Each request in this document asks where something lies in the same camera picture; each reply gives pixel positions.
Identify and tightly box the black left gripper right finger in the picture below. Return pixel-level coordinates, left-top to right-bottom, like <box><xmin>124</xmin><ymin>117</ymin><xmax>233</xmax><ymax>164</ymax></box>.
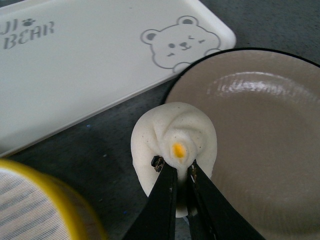
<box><xmin>187</xmin><ymin>161</ymin><xmax>264</xmax><ymax>240</ymax></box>

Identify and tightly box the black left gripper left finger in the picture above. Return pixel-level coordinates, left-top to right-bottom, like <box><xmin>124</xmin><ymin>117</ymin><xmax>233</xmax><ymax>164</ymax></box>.
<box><xmin>123</xmin><ymin>155</ymin><xmax>178</xmax><ymax>240</ymax></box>

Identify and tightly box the white steamed bun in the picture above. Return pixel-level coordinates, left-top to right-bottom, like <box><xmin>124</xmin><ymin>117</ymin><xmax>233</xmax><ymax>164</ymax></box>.
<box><xmin>130</xmin><ymin>102</ymin><xmax>218</xmax><ymax>218</ymax></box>

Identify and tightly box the beige plate with black rim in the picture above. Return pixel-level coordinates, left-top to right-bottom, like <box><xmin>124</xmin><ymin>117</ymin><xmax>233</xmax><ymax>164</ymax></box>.
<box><xmin>165</xmin><ymin>48</ymin><xmax>320</xmax><ymax>240</ymax></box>

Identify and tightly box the white bear print tray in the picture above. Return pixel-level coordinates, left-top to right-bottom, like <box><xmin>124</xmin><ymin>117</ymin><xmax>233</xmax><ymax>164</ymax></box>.
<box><xmin>0</xmin><ymin>0</ymin><xmax>236</xmax><ymax>157</ymax></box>

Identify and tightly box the yellow rimmed wooden steamer basket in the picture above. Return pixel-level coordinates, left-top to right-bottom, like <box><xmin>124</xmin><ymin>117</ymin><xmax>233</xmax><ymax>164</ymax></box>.
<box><xmin>0</xmin><ymin>159</ymin><xmax>108</xmax><ymax>240</ymax></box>

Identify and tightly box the white steamer cloth liner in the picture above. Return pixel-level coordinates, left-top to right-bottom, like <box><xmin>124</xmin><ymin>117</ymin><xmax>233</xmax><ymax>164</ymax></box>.
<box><xmin>0</xmin><ymin>170</ymin><xmax>70</xmax><ymax>240</ymax></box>

